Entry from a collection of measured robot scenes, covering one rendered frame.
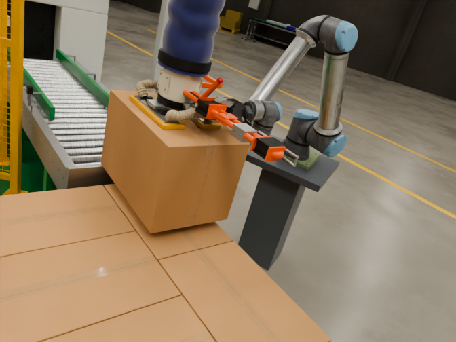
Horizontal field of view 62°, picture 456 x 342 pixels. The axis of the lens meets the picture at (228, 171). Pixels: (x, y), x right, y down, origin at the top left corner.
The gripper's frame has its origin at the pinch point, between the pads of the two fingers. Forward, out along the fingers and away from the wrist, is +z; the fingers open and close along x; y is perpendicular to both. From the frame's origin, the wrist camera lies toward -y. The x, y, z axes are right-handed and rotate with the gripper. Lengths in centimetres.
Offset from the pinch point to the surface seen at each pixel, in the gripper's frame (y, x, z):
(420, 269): -39, -110, -207
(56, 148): 80, -54, 33
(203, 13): 17.6, 32.2, 2.5
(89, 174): 54, -56, 24
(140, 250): -5, -59, 23
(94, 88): 180, -51, -22
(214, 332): -51, -59, 19
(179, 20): 22.0, 27.8, 9.8
